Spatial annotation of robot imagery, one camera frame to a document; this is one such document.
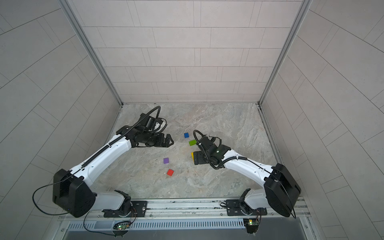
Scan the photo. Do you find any controller board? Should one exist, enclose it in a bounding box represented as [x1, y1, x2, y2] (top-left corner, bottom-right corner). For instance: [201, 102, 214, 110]
[243, 218, 260, 234]
[113, 221, 132, 231]

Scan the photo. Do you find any left controller board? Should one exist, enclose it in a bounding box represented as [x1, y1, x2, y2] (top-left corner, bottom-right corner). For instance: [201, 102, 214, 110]
[113, 221, 132, 231]

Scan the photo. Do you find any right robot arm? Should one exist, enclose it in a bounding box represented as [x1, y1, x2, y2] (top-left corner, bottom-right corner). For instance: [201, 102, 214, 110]
[193, 130, 302, 218]

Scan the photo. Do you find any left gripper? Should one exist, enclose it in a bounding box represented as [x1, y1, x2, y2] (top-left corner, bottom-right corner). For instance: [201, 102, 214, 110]
[142, 131, 176, 147]

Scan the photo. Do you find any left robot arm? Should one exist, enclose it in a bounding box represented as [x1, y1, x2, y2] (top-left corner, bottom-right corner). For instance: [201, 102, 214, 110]
[53, 114, 174, 218]

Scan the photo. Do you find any red wood cube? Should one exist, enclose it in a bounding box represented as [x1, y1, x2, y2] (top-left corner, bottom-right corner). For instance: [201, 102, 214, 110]
[167, 169, 174, 176]

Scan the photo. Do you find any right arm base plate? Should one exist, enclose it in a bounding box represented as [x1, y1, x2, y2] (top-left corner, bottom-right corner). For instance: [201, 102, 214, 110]
[220, 200, 268, 217]

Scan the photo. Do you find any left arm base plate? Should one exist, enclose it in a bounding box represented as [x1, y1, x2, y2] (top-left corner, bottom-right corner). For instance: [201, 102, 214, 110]
[102, 201, 148, 218]

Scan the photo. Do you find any vent grille strip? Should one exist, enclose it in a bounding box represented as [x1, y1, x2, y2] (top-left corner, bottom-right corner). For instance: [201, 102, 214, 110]
[67, 219, 245, 232]

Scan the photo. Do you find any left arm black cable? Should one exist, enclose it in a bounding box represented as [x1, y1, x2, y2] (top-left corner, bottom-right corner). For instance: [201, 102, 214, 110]
[32, 105, 162, 237]

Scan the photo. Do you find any green wood block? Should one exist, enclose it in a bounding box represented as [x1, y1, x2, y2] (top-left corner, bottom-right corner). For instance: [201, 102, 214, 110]
[189, 140, 197, 146]

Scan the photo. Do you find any right controller board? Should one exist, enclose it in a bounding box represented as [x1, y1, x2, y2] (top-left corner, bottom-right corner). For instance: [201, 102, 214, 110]
[243, 218, 260, 234]

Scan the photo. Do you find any aluminium mounting rail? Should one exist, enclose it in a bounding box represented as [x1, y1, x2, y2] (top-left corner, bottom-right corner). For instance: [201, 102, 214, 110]
[58, 196, 310, 222]

